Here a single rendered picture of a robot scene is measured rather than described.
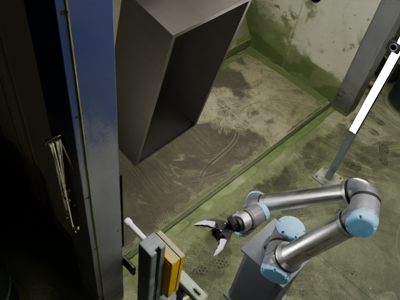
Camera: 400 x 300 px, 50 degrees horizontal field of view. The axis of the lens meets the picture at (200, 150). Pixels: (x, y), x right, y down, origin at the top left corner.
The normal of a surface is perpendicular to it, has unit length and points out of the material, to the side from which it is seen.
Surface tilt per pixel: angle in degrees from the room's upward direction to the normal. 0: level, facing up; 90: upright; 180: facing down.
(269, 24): 90
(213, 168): 0
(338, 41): 90
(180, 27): 12
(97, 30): 90
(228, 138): 0
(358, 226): 83
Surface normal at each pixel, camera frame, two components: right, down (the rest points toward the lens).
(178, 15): 0.26, -0.53
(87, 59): 0.69, 0.59
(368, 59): -0.71, 0.47
